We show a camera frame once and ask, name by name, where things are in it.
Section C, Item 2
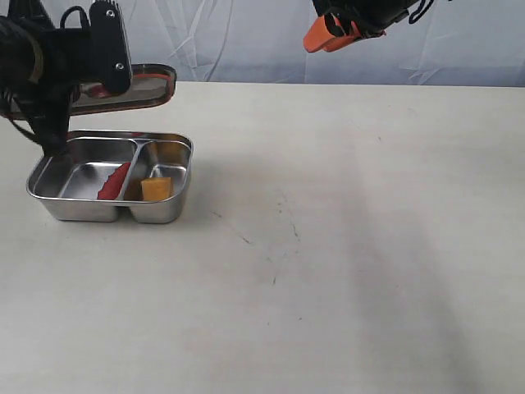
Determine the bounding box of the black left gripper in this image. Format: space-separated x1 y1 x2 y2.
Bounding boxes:
16 81 78 154

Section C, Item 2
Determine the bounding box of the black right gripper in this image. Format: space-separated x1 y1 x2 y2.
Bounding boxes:
303 0 410 53

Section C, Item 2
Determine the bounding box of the dark lunchbox lid orange seal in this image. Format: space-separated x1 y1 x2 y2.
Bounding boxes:
0 63 177 120

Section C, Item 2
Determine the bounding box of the red sausage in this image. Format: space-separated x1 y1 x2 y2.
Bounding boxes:
97 162 130 200

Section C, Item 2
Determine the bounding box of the yellow cheese wedge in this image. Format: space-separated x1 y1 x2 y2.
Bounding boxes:
140 177 173 202

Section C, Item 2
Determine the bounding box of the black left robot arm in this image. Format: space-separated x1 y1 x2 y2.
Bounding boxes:
1 1 89 156

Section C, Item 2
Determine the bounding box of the steel two-compartment lunchbox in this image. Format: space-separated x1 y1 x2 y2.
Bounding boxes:
26 130 194 224

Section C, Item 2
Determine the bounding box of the blue-grey backdrop cloth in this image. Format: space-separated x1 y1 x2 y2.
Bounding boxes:
0 0 525 87

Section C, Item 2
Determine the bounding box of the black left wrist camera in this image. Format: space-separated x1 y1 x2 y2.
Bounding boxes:
89 1 132 95

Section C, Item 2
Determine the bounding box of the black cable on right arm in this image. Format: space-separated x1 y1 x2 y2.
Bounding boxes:
408 0 438 24

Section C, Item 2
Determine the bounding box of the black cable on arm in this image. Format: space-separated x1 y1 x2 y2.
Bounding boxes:
0 6 91 147
408 0 438 24

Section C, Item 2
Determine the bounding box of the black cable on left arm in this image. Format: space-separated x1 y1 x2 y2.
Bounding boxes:
0 6 91 147

